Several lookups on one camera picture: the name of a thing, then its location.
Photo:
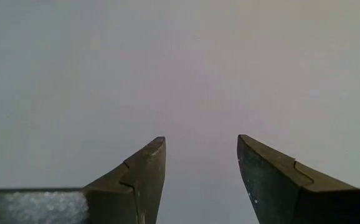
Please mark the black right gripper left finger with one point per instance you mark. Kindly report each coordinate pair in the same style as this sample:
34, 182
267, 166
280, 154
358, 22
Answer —
136, 186

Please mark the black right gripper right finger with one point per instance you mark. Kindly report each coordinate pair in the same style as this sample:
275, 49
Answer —
276, 186

